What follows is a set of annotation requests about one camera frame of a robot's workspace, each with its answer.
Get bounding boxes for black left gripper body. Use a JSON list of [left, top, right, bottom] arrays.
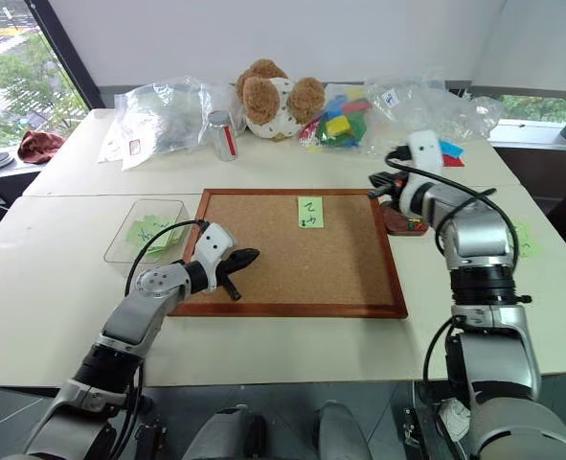
[[216, 250, 243, 288]]

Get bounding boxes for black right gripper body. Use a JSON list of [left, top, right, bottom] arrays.
[[371, 171, 408, 212]]

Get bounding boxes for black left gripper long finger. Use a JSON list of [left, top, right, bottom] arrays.
[[232, 247, 261, 272]]

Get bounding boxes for green sticky note with writing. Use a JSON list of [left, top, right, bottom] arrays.
[[296, 195, 326, 231]]

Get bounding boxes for clear plastic box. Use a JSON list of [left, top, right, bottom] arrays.
[[102, 198, 192, 265]]

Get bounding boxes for pale green loose note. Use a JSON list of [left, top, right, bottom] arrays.
[[511, 222, 546, 260]]

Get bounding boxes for small dish of pins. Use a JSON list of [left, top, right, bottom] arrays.
[[379, 203, 430, 237]]

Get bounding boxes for wood framed cork board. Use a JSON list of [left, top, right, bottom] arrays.
[[170, 188, 409, 320]]

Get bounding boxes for blue and red flat pieces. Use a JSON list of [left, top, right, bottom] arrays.
[[438, 138, 467, 170]]

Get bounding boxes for bag of colourful blocks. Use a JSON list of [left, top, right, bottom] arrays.
[[297, 83, 384, 155]]

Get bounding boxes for clear bag with blue label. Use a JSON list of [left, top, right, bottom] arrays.
[[363, 70, 504, 145]]

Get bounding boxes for clear bottle with red label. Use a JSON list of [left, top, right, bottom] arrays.
[[207, 109, 239, 163]]

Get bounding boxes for brown and white plush toy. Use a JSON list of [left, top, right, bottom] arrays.
[[236, 58, 327, 143]]

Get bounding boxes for dark grey rounded shape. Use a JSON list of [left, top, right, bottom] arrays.
[[182, 404, 270, 460], [314, 400, 374, 460]]

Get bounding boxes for clear bag with dark contents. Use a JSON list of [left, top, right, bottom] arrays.
[[114, 75, 238, 157]]

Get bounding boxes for flat clear bag red label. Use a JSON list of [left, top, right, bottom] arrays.
[[97, 114, 162, 173]]

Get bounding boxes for dark red cloth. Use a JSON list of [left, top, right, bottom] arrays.
[[17, 129, 67, 165]]

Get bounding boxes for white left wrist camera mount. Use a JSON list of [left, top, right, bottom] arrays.
[[190, 220, 238, 293]]

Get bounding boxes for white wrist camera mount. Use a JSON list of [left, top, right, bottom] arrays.
[[397, 128, 445, 220], [190, 220, 238, 293]]

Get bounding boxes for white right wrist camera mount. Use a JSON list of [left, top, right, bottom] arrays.
[[397, 128, 445, 220]]

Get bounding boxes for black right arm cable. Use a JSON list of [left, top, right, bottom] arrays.
[[384, 146, 521, 384]]

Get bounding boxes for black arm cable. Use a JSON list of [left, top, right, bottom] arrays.
[[124, 218, 211, 297], [384, 146, 521, 384]]

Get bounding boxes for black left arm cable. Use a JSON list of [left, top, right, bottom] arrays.
[[124, 218, 211, 297]]

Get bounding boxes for black window frame post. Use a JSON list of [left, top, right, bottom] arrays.
[[25, 0, 106, 110]]

